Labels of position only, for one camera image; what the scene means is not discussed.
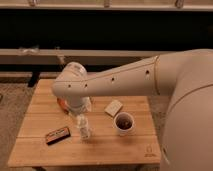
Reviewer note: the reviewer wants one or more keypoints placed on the clear plastic bottle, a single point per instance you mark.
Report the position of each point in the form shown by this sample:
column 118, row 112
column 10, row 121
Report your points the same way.
column 83, row 127

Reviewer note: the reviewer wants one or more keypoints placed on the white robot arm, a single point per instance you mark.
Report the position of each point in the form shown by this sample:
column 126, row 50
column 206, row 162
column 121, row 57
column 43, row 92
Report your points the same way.
column 186, row 76

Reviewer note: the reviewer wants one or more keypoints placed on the small beige box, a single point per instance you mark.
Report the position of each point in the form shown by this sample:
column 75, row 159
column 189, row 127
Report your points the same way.
column 113, row 107

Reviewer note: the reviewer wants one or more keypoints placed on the white cup with contents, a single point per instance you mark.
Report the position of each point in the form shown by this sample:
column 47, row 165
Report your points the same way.
column 123, row 123

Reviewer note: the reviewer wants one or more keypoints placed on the wooden table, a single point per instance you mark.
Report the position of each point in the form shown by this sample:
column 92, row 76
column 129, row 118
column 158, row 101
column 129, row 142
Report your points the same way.
column 104, row 147

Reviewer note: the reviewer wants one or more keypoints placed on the long metal shelf rail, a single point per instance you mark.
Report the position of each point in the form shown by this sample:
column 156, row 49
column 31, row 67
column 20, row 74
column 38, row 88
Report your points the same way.
column 85, row 57

